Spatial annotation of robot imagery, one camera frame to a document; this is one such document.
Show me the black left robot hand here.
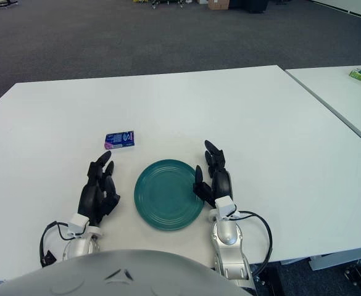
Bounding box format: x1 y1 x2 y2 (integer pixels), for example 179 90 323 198
77 150 122 226

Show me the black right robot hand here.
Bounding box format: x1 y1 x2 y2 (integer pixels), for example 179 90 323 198
192 140 233 208

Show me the blue purple gum pack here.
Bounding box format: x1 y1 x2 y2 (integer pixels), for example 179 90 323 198
104 131 137 151

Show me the teal green round plate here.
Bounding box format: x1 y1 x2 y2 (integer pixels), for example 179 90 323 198
133 158 205 231

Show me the grey robot torso shell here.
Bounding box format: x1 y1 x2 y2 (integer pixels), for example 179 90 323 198
0 249 252 296

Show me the black cabinet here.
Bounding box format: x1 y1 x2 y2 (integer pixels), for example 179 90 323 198
229 0 269 14

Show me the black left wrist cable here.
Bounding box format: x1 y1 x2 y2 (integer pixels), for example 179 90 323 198
39 220 76 268

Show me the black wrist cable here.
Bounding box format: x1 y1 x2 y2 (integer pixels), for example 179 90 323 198
39 220 76 268
226 210 273 276

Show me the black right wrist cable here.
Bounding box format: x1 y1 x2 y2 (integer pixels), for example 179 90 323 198
226 210 273 276

